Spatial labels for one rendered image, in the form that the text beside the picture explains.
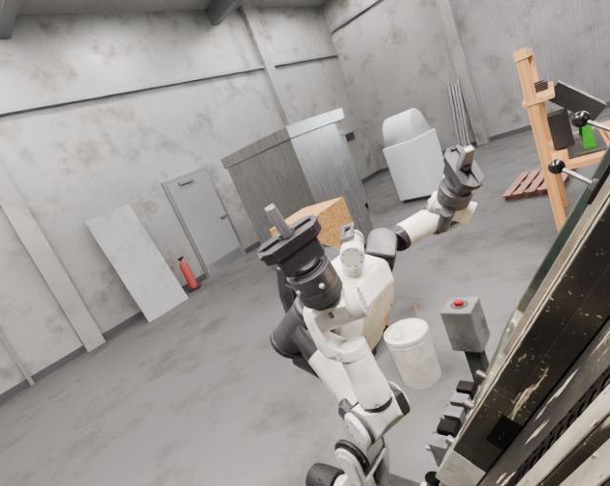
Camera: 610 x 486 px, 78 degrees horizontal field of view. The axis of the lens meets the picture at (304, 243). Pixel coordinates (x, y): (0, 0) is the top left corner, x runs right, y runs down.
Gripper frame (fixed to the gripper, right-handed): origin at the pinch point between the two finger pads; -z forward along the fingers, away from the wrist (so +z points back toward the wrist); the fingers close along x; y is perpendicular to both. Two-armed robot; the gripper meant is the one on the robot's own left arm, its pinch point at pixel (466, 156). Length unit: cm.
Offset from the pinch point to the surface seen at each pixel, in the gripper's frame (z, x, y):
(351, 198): 391, -235, -27
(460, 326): 79, 23, -2
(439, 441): 58, 56, 25
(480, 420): 8, 51, 22
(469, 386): 71, 44, 7
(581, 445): -52, 49, 30
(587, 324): -17.5, 42.4, 7.6
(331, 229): 175, -86, 26
